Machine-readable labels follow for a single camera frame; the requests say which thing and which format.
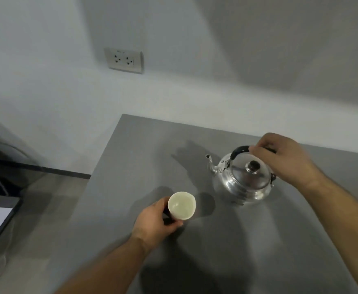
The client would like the person's left hand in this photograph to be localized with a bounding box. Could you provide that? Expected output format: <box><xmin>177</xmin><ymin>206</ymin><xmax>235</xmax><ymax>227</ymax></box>
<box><xmin>131</xmin><ymin>196</ymin><xmax>184</xmax><ymax>251</ymax></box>

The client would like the person's right hand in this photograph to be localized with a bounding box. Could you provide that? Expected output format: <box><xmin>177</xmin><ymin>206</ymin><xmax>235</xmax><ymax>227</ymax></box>
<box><xmin>249</xmin><ymin>133</ymin><xmax>325</xmax><ymax>190</ymax></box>

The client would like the white ceramic cup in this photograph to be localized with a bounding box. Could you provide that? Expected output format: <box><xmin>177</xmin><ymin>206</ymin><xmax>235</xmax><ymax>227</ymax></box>
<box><xmin>167</xmin><ymin>192</ymin><xmax>196</xmax><ymax>220</ymax></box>

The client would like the silver metal kettle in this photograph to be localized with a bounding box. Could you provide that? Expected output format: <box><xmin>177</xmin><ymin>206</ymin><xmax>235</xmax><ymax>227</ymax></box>
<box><xmin>205</xmin><ymin>146</ymin><xmax>278</xmax><ymax>206</ymax></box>

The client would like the person's left forearm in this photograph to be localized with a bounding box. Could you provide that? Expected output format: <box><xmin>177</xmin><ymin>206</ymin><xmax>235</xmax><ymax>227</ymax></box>
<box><xmin>55</xmin><ymin>236</ymin><xmax>151</xmax><ymax>294</ymax></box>

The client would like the person's right forearm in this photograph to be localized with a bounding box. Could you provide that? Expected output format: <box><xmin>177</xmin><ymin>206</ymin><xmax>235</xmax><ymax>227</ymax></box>
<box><xmin>300</xmin><ymin>174</ymin><xmax>358</xmax><ymax>294</ymax></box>

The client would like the silver kettle lid black knob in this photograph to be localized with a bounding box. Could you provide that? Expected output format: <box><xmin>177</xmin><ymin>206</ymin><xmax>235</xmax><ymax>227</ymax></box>
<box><xmin>228</xmin><ymin>154</ymin><xmax>272</xmax><ymax>190</ymax></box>

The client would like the white double wall socket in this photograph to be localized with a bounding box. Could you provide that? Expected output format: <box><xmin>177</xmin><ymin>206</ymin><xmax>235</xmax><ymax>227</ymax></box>
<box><xmin>104</xmin><ymin>47</ymin><xmax>144</xmax><ymax>74</ymax></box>

